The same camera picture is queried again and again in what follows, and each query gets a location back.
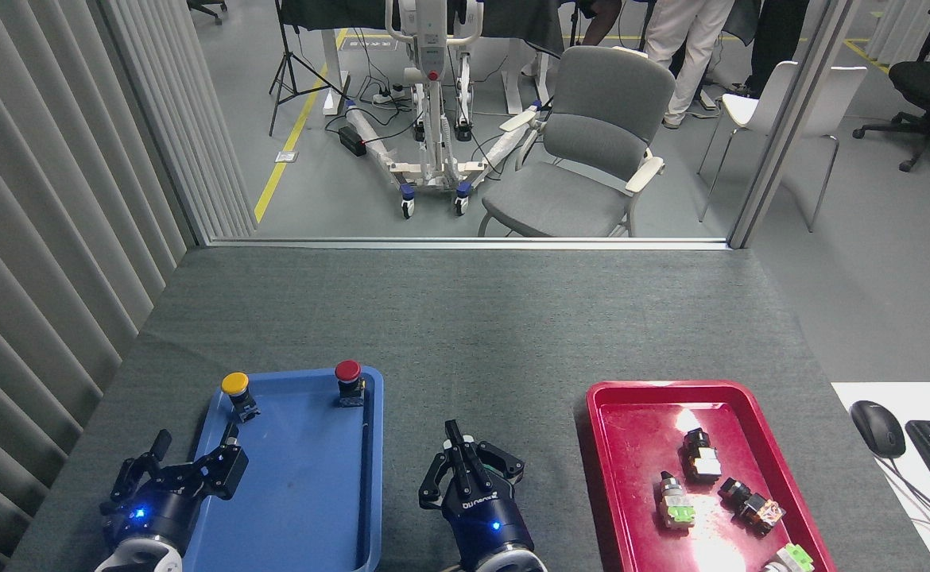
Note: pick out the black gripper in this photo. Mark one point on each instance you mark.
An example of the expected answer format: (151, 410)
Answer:
(485, 520)
(151, 516)

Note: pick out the person's forearm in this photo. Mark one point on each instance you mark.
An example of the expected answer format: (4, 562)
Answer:
(602, 20)

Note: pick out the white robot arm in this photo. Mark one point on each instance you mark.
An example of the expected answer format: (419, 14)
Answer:
(505, 560)
(135, 558)

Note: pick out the yellow push button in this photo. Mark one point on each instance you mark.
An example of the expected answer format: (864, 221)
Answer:
(235, 384)

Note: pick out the red push button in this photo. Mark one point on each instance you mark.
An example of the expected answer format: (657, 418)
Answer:
(347, 371)

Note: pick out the blue plastic tray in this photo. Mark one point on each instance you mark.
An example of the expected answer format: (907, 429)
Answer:
(314, 492)

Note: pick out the red plastic tray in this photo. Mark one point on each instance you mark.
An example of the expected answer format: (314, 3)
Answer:
(640, 405)

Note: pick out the silver floor socket plate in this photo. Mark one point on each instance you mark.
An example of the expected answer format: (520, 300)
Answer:
(286, 156)

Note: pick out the black power adapter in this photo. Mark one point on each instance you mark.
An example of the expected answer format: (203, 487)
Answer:
(351, 141)

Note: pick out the grey padded chair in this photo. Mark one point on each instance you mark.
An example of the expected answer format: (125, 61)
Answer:
(592, 135)

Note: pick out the white stand on wheels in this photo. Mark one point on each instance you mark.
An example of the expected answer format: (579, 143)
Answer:
(432, 95)

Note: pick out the white power strip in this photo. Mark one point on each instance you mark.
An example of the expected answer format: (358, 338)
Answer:
(385, 97)

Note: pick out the white desk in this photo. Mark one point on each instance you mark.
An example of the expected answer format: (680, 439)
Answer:
(870, 485)

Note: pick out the black computer mouse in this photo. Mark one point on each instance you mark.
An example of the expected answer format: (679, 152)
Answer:
(877, 427)

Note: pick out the black tripod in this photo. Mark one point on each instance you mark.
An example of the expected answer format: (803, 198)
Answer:
(290, 67)

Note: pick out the black draped table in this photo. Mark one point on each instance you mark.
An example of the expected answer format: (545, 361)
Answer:
(513, 20)

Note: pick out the white plastic chair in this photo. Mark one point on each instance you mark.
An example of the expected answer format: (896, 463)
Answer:
(759, 103)

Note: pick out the person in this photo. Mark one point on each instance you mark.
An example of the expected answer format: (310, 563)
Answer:
(691, 48)
(775, 36)

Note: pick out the grey switch with green base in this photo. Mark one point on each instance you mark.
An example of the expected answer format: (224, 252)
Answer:
(676, 504)

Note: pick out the black and white switch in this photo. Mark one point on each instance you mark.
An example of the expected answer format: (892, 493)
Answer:
(701, 459)

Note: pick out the black and orange switch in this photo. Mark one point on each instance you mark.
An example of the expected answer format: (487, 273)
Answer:
(751, 504)

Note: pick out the white and green switch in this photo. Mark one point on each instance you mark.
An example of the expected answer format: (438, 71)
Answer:
(789, 558)

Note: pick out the silver post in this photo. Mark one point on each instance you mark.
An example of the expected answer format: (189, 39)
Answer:
(791, 119)

